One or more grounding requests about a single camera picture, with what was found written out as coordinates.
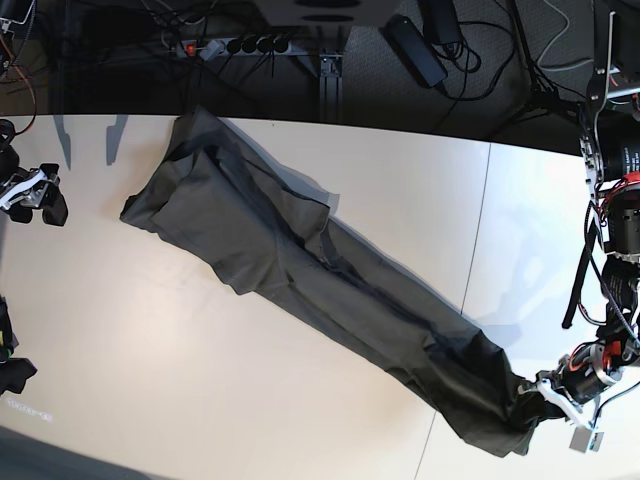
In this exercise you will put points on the black cloth pile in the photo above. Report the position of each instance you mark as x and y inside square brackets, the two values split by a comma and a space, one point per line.
[15, 371]

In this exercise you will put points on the grey-green T-shirt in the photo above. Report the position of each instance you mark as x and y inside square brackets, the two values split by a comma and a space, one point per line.
[216, 197]

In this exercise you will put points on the aluminium table leg profile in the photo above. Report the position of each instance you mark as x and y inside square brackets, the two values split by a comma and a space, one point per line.
[331, 43]

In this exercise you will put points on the black power strip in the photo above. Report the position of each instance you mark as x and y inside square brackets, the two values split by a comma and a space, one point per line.
[208, 49]

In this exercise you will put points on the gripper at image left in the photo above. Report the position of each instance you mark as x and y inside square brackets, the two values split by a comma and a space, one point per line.
[24, 190]

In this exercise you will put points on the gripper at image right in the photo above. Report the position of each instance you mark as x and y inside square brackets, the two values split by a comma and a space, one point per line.
[574, 388]

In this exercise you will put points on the black tripod stand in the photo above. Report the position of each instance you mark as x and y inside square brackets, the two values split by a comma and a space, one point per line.
[544, 97]

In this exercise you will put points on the black power adapter brick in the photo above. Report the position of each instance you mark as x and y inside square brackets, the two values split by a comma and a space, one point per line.
[417, 56]

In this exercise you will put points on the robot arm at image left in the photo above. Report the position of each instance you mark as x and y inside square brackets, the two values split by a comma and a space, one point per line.
[15, 12]

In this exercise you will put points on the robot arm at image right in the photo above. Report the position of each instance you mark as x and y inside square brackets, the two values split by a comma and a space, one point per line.
[606, 286]

